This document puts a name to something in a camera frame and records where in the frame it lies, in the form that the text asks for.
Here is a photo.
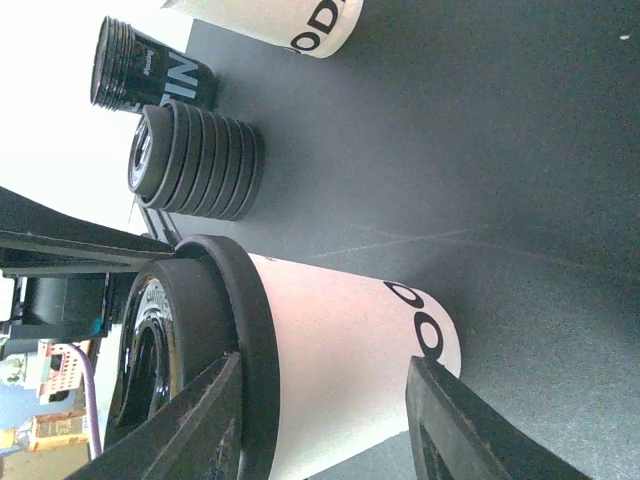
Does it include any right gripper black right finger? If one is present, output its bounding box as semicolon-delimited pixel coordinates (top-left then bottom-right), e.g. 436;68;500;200
405;356;587;480

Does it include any black cup with blue band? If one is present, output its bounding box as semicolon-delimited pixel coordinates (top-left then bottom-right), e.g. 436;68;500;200
90;16;218;114

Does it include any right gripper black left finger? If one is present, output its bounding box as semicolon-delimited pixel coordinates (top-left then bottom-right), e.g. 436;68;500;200
69;352;242;480

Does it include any white paper cup black print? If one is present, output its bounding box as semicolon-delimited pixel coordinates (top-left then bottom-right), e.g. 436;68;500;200
251;254;462;479

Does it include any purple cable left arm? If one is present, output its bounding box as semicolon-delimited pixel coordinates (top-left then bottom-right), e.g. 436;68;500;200
72;342;104;461

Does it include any black lid stack left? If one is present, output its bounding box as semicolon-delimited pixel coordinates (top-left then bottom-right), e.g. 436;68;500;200
127;99;265;221

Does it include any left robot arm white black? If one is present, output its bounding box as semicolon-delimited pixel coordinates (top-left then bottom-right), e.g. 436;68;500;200
1;188;174;277

